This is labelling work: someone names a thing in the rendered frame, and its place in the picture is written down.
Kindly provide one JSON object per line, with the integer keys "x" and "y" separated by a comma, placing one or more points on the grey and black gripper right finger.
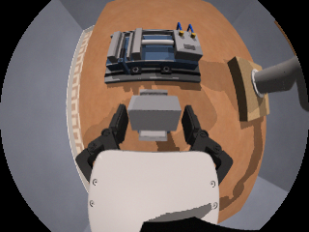
{"x": 200, "y": 140}

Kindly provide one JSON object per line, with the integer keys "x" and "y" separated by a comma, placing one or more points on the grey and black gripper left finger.
{"x": 115, "y": 131}

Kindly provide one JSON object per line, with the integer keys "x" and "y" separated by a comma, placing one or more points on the grey flat bar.
{"x": 121, "y": 45}
{"x": 129, "y": 47}

